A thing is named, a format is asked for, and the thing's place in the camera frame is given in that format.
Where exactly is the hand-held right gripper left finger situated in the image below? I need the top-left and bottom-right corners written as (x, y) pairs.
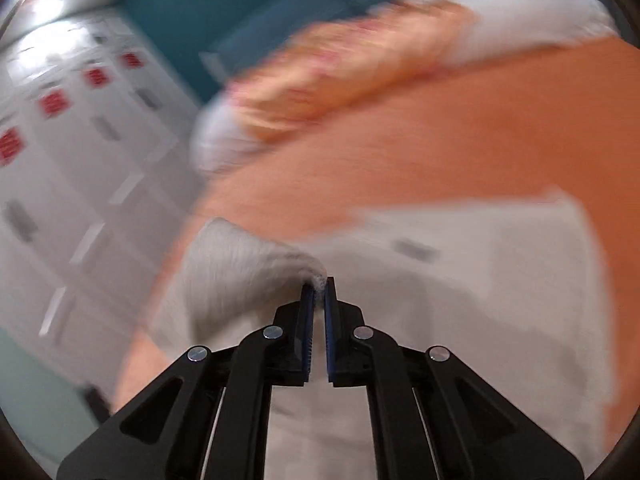
top-left (56, 284), bottom-right (317, 480)

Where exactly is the beige knit towel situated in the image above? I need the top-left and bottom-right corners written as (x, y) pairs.
top-left (150, 190), bottom-right (613, 480)

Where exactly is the white pillow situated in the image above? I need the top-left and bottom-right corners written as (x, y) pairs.
top-left (192, 0), bottom-right (621, 176)

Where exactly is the teal padded headboard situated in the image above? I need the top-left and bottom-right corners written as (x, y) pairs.
top-left (120, 0), bottom-right (501, 106)

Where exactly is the orange plush bed blanket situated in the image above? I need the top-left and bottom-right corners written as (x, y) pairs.
top-left (112, 35), bottom-right (640, 466)

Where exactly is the white panelled wardrobe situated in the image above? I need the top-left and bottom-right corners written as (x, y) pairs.
top-left (0, 0), bottom-right (206, 361)

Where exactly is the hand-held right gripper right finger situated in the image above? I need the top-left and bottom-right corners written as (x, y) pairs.
top-left (324, 276), bottom-right (585, 480)

